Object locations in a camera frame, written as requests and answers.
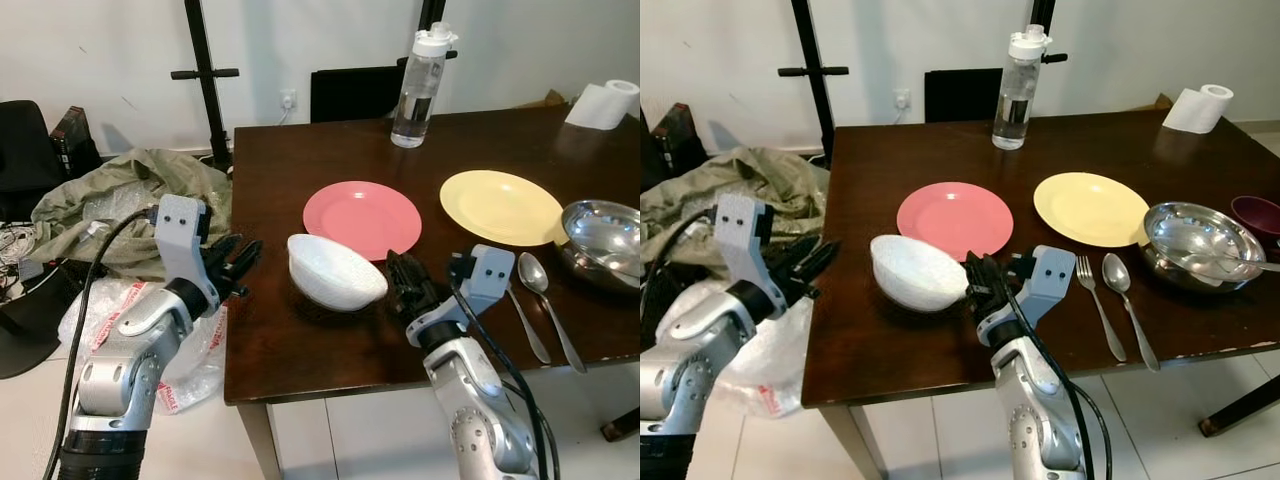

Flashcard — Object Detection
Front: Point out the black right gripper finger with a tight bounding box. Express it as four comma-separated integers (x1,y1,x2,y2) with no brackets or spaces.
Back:
408,256,433,323
984,256,1007,323
964,251,993,306
386,251,419,306

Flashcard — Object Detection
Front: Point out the white bowl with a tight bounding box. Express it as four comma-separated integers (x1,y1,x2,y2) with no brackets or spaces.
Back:
870,234,971,314
287,233,389,313

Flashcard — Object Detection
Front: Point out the pink plate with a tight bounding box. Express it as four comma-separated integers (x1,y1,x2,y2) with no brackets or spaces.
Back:
302,180,424,262
896,181,1015,263

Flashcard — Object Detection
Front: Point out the clear plastic bag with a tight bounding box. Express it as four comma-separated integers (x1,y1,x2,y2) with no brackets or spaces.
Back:
58,278,229,416
655,280,813,419

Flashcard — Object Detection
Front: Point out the steel fork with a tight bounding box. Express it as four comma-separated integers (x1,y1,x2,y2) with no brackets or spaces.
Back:
505,285,553,365
1076,255,1129,364

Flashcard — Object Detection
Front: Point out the steel spoon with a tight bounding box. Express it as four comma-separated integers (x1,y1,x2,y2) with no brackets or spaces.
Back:
1101,252,1161,374
517,252,588,375

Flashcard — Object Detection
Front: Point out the yellow plate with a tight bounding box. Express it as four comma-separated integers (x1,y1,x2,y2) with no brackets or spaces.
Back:
1033,172,1153,249
439,169,568,248

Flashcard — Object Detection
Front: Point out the green woven sack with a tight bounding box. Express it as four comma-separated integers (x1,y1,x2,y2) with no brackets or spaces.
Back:
30,148,233,281
640,146,831,281

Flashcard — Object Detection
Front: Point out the large steel bowl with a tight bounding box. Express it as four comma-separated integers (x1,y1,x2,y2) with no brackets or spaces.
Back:
556,199,641,296
1141,201,1269,295

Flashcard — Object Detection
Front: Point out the dark brown box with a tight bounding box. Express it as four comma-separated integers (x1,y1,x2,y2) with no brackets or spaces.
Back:
650,103,701,166
50,105,101,181

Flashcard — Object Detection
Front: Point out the black stand pole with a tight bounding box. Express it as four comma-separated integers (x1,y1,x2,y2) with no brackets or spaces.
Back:
398,0,448,69
1028,0,1069,66
170,0,241,171
778,0,851,166

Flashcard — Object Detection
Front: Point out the clear water bottle white cap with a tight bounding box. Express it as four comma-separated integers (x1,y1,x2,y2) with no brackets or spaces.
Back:
390,22,459,150
992,24,1053,152

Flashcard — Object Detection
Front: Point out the black chair back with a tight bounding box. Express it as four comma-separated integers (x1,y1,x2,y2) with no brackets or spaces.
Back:
310,65,411,124
924,68,1004,124

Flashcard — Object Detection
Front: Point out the black office chair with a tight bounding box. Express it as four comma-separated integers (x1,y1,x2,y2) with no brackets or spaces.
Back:
0,100,53,223

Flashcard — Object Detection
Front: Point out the white paper towel roll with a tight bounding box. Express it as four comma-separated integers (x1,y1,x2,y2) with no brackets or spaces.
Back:
564,79,641,132
1161,84,1235,135

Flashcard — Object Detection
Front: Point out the thin steel utensil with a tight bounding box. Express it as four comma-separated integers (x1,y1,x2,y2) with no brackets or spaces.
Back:
1165,243,1280,273

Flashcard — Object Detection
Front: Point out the maroon bowl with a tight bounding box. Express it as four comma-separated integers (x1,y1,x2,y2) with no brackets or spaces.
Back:
1229,195,1280,239

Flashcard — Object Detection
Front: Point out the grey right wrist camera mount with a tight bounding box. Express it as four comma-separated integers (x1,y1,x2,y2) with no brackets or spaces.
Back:
978,244,1079,347
405,244,517,347

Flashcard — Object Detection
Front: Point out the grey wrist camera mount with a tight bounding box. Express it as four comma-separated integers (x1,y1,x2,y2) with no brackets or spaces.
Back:
405,244,517,347
154,195,214,293
713,193,776,291
978,244,1079,347

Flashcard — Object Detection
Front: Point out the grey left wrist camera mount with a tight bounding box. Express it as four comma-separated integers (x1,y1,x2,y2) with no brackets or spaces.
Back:
713,193,776,291
154,195,214,293

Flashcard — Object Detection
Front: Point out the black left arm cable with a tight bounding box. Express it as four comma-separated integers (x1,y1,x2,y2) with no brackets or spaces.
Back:
640,207,721,331
42,207,161,480

